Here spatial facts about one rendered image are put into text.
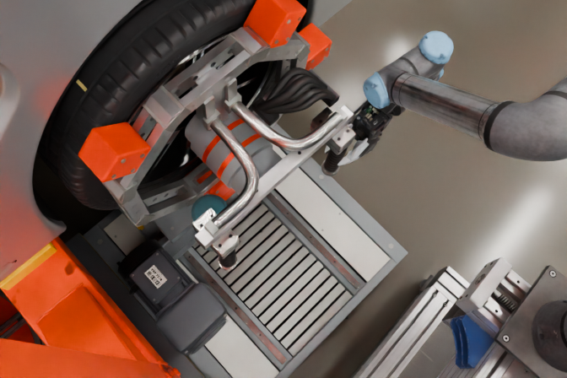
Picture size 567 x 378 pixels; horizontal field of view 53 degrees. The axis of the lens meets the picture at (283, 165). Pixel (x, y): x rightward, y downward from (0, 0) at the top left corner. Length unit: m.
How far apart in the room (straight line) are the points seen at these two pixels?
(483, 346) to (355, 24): 1.53
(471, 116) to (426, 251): 1.18
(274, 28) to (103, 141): 0.39
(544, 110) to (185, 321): 1.09
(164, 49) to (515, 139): 0.63
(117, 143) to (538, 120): 0.72
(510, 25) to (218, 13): 1.87
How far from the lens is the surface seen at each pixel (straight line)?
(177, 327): 1.67
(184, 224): 1.91
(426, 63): 1.32
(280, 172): 1.15
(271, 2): 1.13
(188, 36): 1.07
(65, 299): 1.45
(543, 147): 1.04
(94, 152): 1.06
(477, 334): 1.50
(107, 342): 1.29
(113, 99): 1.07
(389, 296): 2.15
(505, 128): 1.05
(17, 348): 0.51
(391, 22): 2.60
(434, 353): 1.95
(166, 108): 1.06
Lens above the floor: 2.06
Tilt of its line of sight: 69 degrees down
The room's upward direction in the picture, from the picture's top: 12 degrees clockwise
